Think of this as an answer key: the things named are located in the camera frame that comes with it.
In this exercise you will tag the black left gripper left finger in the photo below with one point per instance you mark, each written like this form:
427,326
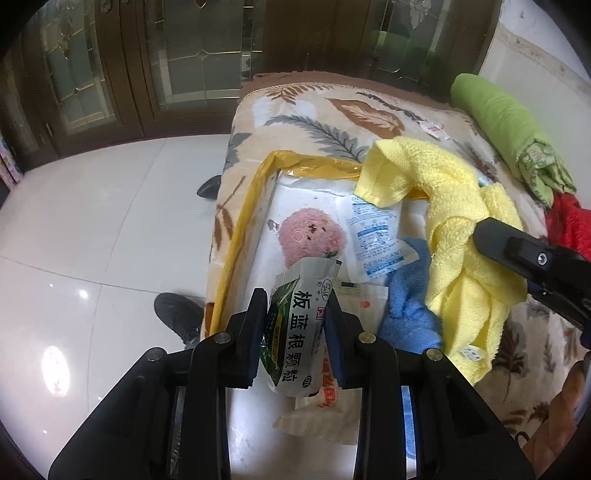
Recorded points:
166,417

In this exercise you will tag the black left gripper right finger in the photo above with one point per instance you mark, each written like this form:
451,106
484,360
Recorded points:
457,435

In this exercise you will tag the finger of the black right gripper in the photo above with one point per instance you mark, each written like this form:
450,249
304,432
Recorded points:
514,249

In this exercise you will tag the yellow terry cloth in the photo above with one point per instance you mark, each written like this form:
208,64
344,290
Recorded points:
471,294

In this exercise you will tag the blue terry cloth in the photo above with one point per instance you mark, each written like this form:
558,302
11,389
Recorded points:
408,324

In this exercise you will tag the green white granule sachet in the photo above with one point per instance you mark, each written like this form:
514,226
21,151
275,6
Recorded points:
292,338

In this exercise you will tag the person's right hand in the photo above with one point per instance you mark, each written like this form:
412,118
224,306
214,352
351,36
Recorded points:
553,435

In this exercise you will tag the red quilted bag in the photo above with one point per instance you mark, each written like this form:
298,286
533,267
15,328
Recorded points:
569,225

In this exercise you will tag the green rolled quilt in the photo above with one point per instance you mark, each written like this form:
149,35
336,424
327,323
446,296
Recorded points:
518,137

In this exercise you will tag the black shoe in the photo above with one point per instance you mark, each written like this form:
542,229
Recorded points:
181,315
209,190

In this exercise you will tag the white desiccant packet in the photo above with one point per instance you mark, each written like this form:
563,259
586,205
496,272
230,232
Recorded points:
373,249

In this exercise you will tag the small red white sachet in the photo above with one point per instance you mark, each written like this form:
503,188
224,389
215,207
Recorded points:
434,130

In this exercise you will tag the pink plush toy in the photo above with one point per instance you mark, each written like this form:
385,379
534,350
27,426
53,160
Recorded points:
310,232

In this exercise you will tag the yellow-rimmed white storage bin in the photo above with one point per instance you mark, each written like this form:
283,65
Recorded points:
244,259

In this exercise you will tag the leaf-patterned beige blanket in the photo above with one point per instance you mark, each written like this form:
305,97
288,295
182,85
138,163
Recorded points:
326,115

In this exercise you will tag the dark wooden glass cabinet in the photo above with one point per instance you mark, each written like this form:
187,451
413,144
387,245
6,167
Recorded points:
83,75

